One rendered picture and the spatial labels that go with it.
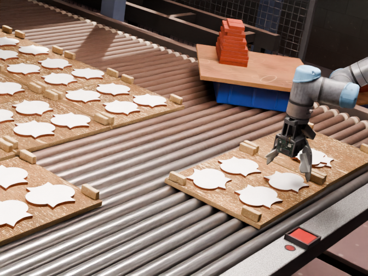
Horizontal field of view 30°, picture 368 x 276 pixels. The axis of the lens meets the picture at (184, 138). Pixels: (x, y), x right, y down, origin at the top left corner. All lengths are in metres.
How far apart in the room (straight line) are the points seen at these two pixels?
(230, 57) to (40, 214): 1.43
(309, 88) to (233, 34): 0.99
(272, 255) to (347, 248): 2.09
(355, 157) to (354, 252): 1.41
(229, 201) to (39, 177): 0.56
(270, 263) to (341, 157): 0.82
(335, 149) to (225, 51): 0.71
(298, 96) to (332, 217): 0.38
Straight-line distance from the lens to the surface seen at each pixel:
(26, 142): 2.24
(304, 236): 1.95
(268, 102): 2.89
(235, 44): 2.99
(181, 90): 3.00
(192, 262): 1.74
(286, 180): 2.22
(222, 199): 2.03
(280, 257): 1.85
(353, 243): 4.00
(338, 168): 2.43
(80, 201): 1.91
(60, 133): 2.32
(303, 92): 2.05
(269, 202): 2.05
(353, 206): 2.24
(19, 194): 1.93
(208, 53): 3.13
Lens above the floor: 1.85
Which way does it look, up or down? 22 degrees down
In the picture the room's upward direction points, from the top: 9 degrees clockwise
